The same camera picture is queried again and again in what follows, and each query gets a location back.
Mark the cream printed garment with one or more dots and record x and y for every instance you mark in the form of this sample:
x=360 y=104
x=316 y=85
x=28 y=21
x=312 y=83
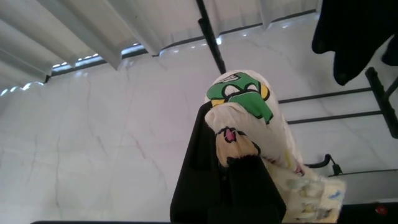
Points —
x=245 y=124

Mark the white curtain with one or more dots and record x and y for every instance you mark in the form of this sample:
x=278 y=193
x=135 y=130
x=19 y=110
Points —
x=93 y=28

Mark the black clothes rack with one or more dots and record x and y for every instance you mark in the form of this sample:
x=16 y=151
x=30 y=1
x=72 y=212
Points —
x=211 y=37

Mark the black garment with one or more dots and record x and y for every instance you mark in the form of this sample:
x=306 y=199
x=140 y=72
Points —
x=351 y=37

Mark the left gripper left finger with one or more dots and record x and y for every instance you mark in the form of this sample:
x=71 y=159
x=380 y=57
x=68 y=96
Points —
x=196 y=180

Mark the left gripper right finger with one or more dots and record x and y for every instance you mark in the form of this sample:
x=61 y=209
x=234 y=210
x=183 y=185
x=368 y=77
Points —
x=252 y=186

